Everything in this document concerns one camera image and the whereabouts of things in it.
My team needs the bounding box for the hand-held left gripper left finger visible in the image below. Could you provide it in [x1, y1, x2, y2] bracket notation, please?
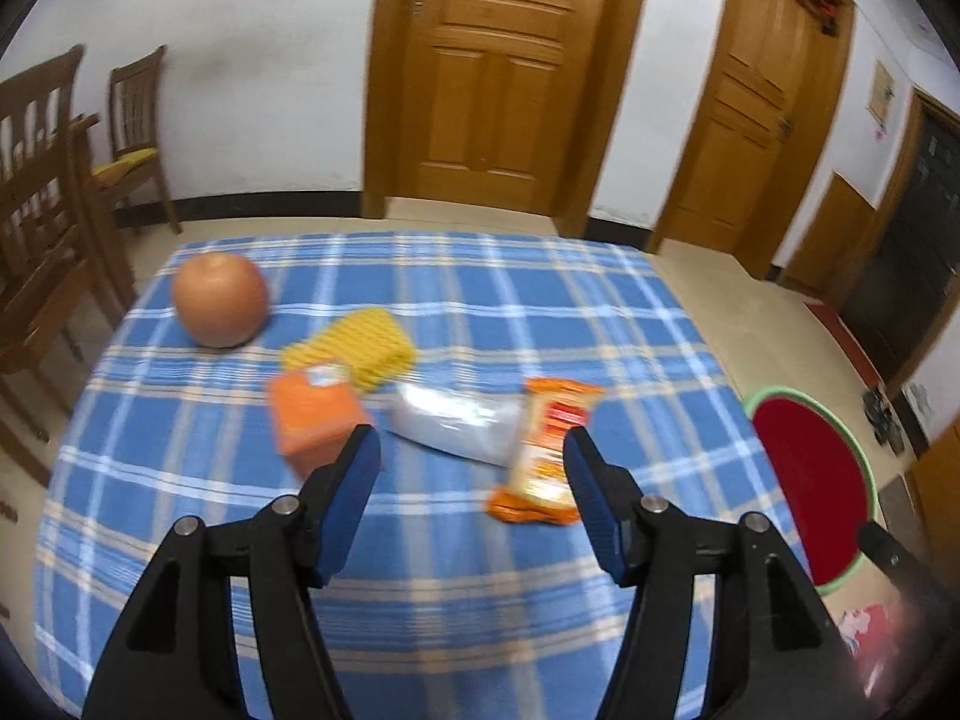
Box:
[82, 424, 383, 720]

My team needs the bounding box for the white plastic packet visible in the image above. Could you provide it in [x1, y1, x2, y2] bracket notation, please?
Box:
[384, 382, 526, 466]

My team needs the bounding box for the wooden cabinet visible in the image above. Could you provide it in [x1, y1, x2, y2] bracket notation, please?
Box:
[911, 420, 960, 526]

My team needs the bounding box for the beige wall panel box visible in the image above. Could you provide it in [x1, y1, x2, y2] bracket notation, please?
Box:
[866, 64, 897, 128]

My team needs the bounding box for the wooden door with latch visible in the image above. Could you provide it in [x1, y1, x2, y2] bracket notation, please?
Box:
[646, 0, 856, 278]

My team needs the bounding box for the orange snack packet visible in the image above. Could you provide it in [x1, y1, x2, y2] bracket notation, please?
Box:
[487, 377, 605, 526]

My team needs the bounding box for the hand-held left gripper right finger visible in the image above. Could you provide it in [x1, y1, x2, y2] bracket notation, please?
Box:
[562, 426, 875, 720]

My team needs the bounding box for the dark wooden chair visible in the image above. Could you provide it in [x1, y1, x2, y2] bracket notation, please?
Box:
[0, 45, 137, 488]

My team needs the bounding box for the dark slippers pair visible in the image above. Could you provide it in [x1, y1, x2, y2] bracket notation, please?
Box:
[862, 386, 908, 455]

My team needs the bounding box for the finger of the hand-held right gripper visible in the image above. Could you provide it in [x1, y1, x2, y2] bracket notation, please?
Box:
[857, 520, 952, 616]

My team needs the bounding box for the dark doorway with wooden frame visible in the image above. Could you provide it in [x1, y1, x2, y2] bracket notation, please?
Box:
[836, 86, 960, 391]

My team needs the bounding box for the yellow seat cushion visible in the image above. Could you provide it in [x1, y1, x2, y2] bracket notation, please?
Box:
[91, 148, 160, 188]

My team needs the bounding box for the red floor mat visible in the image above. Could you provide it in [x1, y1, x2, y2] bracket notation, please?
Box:
[806, 300, 887, 391]

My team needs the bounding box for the blue plaid tablecloth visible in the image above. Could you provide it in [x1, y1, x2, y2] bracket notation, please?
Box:
[34, 232, 811, 720]

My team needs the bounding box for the yellow foam fruit net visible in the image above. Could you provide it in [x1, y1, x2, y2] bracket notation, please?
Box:
[281, 307, 419, 397]

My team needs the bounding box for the low wooden panel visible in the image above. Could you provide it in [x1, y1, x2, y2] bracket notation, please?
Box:
[780, 172, 878, 297]

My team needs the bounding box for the wooden panel door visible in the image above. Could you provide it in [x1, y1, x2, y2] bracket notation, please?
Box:
[362, 0, 653, 237]

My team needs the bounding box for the red white printed bag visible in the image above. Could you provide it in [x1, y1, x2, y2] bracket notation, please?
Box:
[840, 604, 905, 702]

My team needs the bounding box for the orange cardboard box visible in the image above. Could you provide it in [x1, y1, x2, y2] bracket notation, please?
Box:
[268, 361, 376, 481]

